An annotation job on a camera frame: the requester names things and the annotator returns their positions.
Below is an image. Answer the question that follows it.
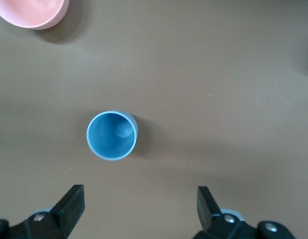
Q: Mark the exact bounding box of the pink bowl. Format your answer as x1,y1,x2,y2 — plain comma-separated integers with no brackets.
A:
0,0,70,31

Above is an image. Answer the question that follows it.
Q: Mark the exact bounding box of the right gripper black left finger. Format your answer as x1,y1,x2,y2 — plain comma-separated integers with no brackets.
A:
0,184,85,239

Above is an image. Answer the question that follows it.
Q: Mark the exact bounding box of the blue plastic cup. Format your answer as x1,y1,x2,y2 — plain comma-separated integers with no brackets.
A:
86,110,140,162

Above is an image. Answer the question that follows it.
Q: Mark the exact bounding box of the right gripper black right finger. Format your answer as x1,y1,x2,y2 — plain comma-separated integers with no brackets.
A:
194,185,298,239

